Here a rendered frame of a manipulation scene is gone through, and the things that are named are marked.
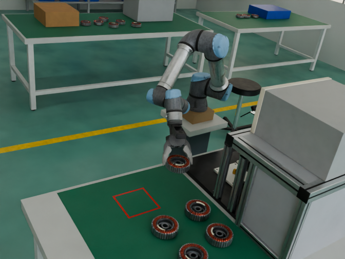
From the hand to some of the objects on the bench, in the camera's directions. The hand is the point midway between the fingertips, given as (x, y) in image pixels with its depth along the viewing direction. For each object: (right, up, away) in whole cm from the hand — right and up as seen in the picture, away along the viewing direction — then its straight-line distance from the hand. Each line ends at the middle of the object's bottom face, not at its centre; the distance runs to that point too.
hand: (177, 164), depth 177 cm
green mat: (-3, -29, -22) cm, 36 cm away
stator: (+8, -21, -6) cm, 23 cm away
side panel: (+33, -31, -18) cm, 49 cm away
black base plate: (+39, -8, +27) cm, 48 cm away
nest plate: (+29, -7, +20) cm, 36 cm away
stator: (-6, -25, -18) cm, 32 cm away
